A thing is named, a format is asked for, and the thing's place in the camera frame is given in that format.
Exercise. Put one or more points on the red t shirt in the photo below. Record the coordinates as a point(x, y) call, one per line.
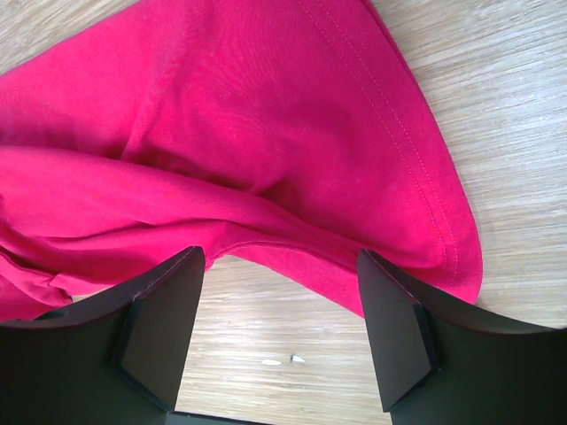
point(288, 133)

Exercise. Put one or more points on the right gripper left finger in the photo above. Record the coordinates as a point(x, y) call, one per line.
point(113, 358)

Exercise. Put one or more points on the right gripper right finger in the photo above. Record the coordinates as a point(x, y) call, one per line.
point(440, 360)

